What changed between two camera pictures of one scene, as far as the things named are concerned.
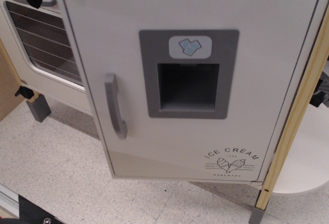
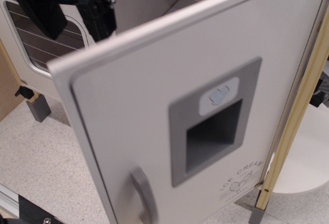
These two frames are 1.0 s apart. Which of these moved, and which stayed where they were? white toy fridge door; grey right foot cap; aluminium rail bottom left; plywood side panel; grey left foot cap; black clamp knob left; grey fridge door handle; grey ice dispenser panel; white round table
Moved: white toy fridge door; grey ice dispenser panel; grey fridge door handle
Stayed: grey right foot cap; grey left foot cap; white round table; plywood side panel; black clamp knob left; aluminium rail bottom left
